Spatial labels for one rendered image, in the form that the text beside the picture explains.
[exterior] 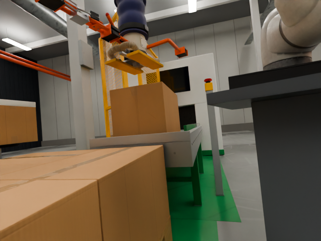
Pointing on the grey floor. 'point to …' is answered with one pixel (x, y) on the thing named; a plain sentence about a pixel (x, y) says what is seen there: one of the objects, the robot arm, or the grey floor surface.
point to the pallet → (167, 234)
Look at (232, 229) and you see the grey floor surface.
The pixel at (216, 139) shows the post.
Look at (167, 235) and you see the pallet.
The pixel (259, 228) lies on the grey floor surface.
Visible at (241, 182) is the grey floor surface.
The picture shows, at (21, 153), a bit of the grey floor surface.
